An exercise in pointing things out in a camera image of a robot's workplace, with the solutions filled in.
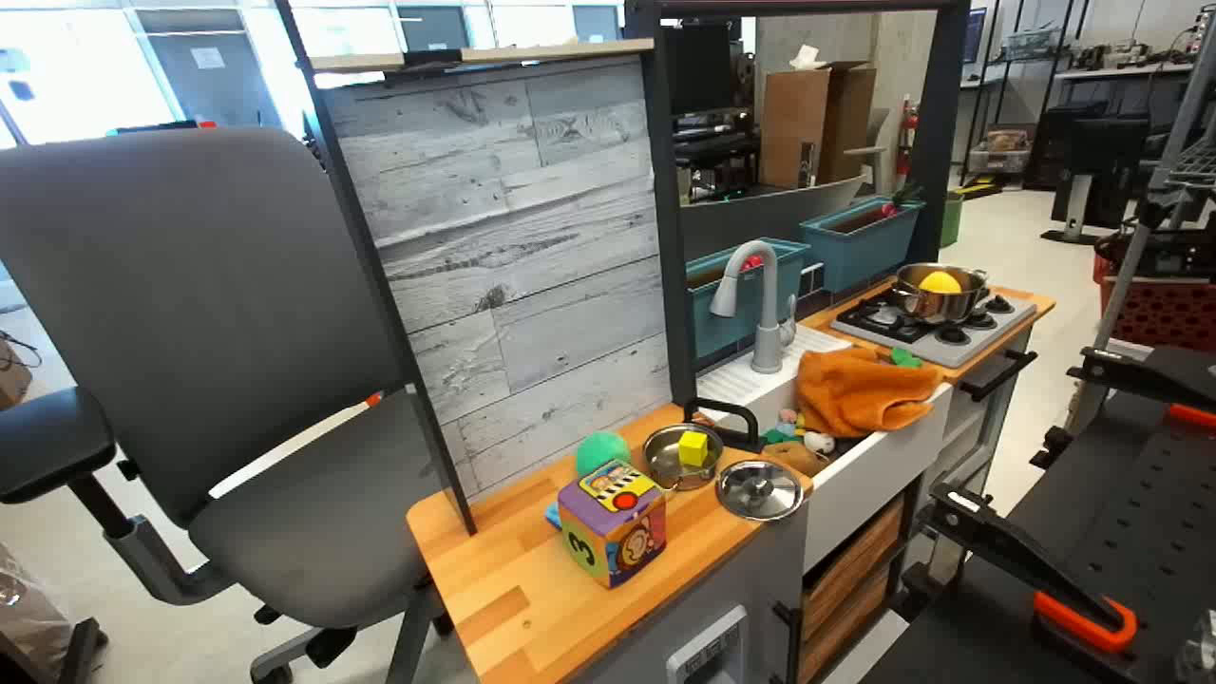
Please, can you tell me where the grey toy faucet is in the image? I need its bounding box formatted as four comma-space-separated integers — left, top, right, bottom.
708, 236, 800, 381

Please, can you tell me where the green ball toy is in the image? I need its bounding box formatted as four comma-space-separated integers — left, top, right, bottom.
573, 430, 634, 482

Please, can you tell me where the brown bag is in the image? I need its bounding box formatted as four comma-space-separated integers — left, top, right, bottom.
0, 331, 42, 416

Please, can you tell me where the grey wood-look back panel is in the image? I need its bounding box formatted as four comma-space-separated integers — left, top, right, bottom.
314, 52, 675, 505

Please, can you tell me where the small yellow cube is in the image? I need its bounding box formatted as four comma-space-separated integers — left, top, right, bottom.
673, 430, 715, 474

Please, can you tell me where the red perforated crate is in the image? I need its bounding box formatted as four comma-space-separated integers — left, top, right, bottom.
1095, 245, 1216, 362

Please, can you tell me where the small metal bowl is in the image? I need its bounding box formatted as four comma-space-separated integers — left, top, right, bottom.
711, 458, 811, 524

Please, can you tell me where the red fire extinguisher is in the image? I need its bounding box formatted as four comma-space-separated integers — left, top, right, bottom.
895, 96, 922, 184

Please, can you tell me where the white rod red tip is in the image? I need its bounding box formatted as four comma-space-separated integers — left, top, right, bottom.
204, 388, 387, 503

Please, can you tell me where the metal shelving rack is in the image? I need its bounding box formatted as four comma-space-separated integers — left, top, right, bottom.
959, 0, 1216, 203

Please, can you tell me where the grey door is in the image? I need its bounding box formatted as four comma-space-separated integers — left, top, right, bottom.
132, 8, 293, 135

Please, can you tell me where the tall cardboard box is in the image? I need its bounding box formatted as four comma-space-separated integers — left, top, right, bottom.
755, 61, 838, 194

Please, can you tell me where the small silver bowl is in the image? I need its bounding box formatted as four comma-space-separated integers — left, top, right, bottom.
639, 422, 731, 498

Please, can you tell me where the black utensil handle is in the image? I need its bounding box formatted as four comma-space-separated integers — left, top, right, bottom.
683, 396, 767, 458

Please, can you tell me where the black workbench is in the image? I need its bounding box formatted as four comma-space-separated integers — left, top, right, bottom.
870, 340, 1216, 684

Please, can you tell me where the grey toy stove top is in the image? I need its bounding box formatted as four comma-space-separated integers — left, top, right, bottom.
829, 278, 1041, 373

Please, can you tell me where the white toy sink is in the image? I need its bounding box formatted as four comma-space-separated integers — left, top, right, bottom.
693, 321, 959, 573

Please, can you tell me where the black kitchen frame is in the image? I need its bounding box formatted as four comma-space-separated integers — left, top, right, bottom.
625, 0, 974, 411

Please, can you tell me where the toy kitchen wooden counter cabinet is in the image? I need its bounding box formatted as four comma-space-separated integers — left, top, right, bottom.
407, 283, 1062, 684

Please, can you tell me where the black clamp orange handle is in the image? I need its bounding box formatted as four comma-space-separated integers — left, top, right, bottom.
929, 486, 1144, 660

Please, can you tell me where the black oven door handle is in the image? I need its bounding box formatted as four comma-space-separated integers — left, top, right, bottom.
959, 345, 1041, 408

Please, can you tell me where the grey office chair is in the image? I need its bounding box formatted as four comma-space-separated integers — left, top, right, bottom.
0, 127, 447, 684

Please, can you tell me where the colourful soft cube toy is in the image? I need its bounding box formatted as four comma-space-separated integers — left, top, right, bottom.
553, 459, 673, 595

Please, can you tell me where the orange cloth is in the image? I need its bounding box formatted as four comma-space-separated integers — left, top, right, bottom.
794, 344, 950, 446

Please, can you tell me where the silver pot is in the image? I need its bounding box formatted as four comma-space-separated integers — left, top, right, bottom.
888, 259, 1000, 331

